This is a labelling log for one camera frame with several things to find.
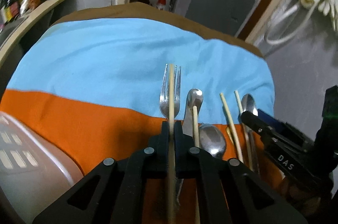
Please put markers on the light blue cloth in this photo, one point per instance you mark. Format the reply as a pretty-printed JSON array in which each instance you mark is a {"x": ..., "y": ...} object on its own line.
[{"x": 120, "y": 63}]

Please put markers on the brown table cloth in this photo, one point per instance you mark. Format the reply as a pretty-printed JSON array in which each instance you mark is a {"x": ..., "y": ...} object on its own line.
[{"x": 143, "y": 11}]

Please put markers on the orange cloth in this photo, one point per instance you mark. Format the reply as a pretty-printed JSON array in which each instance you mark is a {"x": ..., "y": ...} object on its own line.
[{"x": 89, "y": 133}]

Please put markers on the silver fork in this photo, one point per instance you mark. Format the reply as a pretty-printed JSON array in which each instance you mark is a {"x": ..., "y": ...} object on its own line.
[{"x": 165, "y": 91}]

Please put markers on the large silver spoon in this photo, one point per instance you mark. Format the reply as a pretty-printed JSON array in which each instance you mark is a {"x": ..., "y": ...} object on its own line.
[{"x": 212, "y": 140}]

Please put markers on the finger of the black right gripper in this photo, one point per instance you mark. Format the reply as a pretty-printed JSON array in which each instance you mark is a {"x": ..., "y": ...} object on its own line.
[{"x": 267, "y": 134}]

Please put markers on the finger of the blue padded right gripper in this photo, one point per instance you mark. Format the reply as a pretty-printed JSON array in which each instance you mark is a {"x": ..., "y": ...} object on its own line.
[{"x": 271, "y": 121}]

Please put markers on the grey cabinet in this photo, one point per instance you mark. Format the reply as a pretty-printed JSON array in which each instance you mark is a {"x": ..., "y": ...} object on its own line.
[{"x": 226, "y": 16}]

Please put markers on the silver table knife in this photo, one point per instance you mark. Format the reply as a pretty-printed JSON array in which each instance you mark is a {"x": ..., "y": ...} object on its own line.
[{"x": 194, "y": 98}]

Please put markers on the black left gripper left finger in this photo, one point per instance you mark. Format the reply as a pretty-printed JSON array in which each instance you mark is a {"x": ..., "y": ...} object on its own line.
[{"x": 159, "y": 158}]

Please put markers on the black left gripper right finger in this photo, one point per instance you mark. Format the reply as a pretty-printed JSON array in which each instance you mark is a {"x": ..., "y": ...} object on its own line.
[{"x": 184, "y": 159}]

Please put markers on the white utensil holder bucket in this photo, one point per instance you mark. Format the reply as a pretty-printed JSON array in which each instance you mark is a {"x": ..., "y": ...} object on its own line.
[{"x": 34, "y": 172}]

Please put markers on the small silver spoon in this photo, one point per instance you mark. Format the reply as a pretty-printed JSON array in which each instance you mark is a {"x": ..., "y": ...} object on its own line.
[{"x": 248, "y": 104}]

